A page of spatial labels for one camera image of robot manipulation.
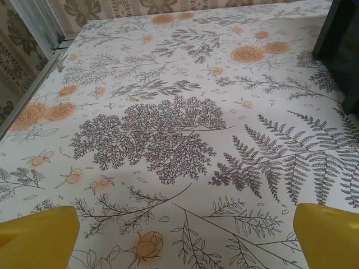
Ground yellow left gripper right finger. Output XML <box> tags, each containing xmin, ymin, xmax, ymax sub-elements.
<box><xmin>293</xmin><ymin>203</ymin><xmax>359</xmax><ymax>269</ymax></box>

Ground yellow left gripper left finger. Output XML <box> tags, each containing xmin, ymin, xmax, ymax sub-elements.
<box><xmin>0</xmin><ymin>205</ymin><xmax>81</xmax><ymax>269</ymax></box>

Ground black plastic bin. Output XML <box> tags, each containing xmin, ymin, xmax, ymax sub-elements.
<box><xmin>312</xmin><ymin>0</ymin><xmax>359</xmax><ymax>116</ymax></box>

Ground aluminium frame rail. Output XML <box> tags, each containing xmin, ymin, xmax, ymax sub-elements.
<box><xmin>0</xmin><ymin>50</ymin><xmax>67</xmax><ymax>141</ymax></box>

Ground aluminium frame post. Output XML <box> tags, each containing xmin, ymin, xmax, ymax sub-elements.
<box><xmin>11</xmin><ymin>0</ymin><xmax>74</xmax><ymax>53</ymax></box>

